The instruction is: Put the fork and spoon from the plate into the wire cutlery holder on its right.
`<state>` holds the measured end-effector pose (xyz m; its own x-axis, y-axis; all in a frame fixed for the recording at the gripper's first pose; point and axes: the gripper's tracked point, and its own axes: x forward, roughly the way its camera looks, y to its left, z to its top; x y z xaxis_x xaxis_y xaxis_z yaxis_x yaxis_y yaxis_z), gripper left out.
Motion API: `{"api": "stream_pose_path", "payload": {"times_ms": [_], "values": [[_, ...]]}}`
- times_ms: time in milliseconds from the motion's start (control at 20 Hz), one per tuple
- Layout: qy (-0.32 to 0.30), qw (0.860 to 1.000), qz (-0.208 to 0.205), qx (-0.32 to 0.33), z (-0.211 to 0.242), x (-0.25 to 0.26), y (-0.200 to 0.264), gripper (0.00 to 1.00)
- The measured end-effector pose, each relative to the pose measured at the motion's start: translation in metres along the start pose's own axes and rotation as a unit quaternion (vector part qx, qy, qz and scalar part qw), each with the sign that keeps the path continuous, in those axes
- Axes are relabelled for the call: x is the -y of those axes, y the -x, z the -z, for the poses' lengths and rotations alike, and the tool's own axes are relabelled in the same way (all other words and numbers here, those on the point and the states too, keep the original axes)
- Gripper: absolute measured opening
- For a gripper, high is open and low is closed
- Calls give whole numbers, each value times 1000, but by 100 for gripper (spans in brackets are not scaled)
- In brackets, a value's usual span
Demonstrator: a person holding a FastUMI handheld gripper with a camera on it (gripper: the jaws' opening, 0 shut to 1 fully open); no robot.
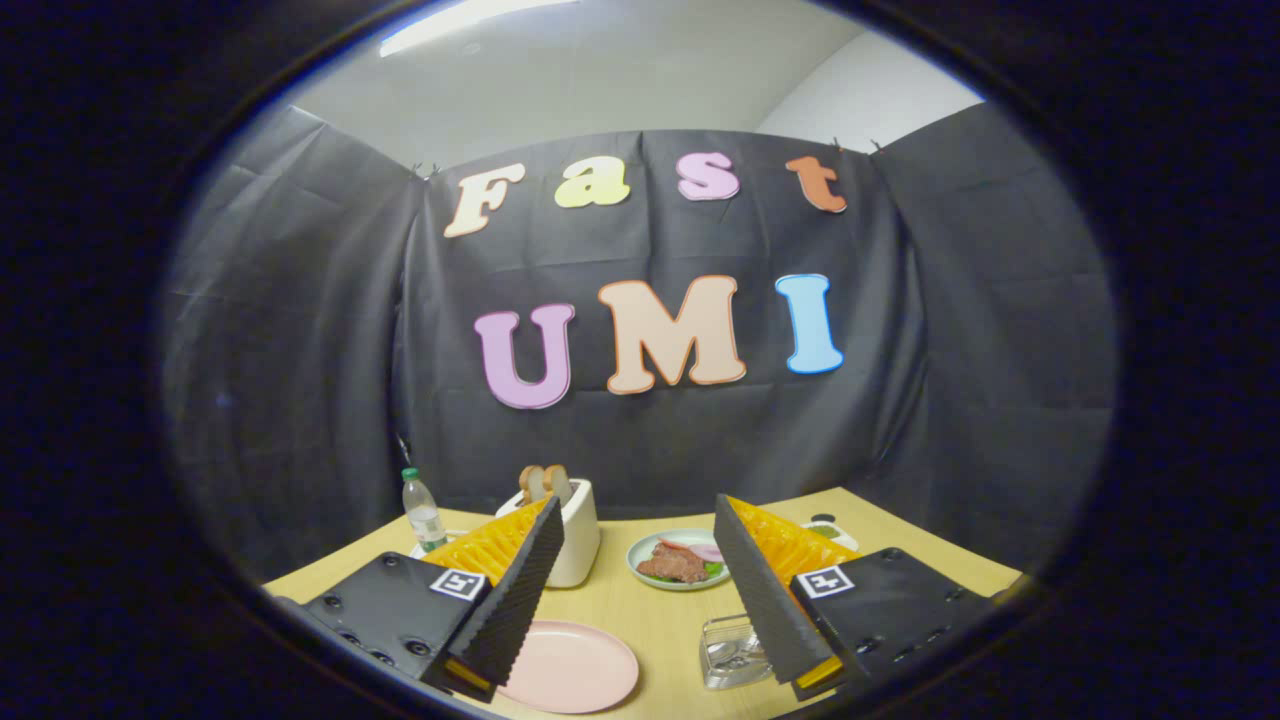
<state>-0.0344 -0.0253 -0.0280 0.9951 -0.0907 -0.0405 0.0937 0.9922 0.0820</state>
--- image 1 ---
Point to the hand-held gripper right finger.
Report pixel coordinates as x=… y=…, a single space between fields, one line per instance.
x=760 y=590

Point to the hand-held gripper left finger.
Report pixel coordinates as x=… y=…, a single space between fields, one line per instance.
x=515 y=595

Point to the pink ham slice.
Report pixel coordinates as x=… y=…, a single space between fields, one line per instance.
x=706 y=552

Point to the cream white toaster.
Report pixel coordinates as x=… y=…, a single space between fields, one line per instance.
x=582 y=540

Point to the white divided condiment dish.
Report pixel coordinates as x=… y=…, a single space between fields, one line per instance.
x=828 y=531

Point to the brown meat slice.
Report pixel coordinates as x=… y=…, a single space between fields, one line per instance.
x=672 y=565

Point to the pink round plate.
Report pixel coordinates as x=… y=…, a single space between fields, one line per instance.
x=580 y=665

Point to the red tomato slice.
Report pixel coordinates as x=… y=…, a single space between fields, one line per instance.
x=675 y=544

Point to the clear plastic water bottle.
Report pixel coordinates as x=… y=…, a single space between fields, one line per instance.
x=424 y=520

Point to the pale green oval plate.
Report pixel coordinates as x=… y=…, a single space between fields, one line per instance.
x=640 y=560

